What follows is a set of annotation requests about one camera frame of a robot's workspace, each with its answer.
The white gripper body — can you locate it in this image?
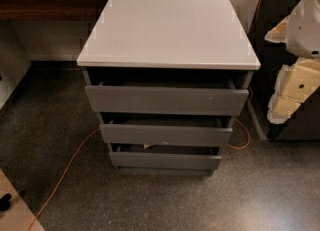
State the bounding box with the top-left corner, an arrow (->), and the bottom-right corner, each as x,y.
286,0 -> 320,59

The orange cable on floor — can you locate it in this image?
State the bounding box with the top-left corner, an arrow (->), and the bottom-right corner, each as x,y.
26,0 -> 279,231

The grey bottom drawer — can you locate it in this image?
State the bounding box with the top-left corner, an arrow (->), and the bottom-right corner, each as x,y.
109,144 -> 221,171

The brown snack bag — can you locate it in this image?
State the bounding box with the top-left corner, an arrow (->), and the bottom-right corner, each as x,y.
143,144 -> 154,149

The grey drawer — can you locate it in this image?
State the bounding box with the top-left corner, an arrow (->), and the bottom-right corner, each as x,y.
85,85 -> 248,116
109,144 -> 221,171
100,118 -> 232,147

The grey top drawer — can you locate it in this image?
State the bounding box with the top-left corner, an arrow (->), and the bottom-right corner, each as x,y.
85,85 -> 248,116

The white wall cabinet at left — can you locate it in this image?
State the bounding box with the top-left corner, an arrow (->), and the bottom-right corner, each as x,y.
0,21 -> 31,115

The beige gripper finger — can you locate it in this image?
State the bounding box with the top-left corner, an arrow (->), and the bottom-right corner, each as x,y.
267,58 -> 320,124
265,17 -> 289,43

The grey drawer cabinet white top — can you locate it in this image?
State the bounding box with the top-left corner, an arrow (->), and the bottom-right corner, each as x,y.
77,0 -> 260,175

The grey middle drawer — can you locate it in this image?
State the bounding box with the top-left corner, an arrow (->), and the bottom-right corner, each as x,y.
100,118 -> 232,147

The black object on wooden board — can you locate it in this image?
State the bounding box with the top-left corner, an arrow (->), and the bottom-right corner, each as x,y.
0,193 -> 12,211

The light wooden board corner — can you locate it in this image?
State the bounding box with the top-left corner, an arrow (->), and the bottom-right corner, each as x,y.
0,169 -> 45,231

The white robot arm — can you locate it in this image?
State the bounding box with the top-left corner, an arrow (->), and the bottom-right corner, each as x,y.
265,0 -> 320,124

